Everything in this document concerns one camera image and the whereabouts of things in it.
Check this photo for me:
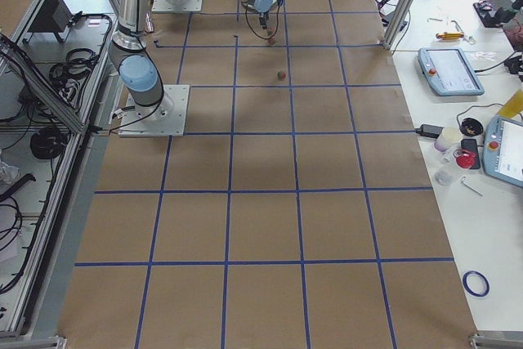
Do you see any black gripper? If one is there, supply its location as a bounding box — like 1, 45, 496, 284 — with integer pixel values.
259, 12, 269, 36

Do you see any blue tape roll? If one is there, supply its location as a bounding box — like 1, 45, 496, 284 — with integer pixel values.
462, 271, 490, 298

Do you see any blue teach pendant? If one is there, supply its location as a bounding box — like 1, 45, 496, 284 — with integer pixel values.
418, 47, 485, 96
482, 115, 523, 188

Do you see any red round object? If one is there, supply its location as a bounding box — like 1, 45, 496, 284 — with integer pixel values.
454, 149, 476, 169

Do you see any gold wrapped candy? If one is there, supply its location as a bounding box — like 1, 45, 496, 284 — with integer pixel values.
436, 32, 464, 41

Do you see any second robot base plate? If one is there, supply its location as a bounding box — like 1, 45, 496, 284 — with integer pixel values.
152, 0, 203, 13

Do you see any white paper cup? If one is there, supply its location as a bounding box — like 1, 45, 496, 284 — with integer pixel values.
434, 127, 463, 152

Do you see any black cable bundle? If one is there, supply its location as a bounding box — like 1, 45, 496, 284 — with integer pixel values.
30, 126, 69, 161

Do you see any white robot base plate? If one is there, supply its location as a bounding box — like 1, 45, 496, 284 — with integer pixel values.
117, 84, 190, 137

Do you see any black power adapter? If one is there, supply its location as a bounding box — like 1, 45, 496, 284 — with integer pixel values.
415, 123, 443, 139

